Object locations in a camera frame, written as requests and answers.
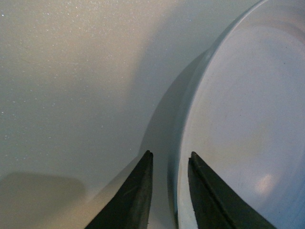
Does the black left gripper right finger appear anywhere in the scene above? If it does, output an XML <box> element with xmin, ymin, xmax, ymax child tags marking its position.
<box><xmin>188</xmin><ymin>152</ymin><xmax>275</xmax><ymax>229</ymax></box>

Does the light blue round plate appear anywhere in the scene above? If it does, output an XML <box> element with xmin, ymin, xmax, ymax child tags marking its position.
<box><xmin>141</xmin><ymin>0</ymin><xmax>305</xmax><ymax>229</ymax></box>

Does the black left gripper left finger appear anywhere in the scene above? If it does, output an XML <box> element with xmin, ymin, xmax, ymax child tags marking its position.
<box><xmin>86</xmin><ymin>150</ymin><xmax>153</xmax><ymax>229</ymax></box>

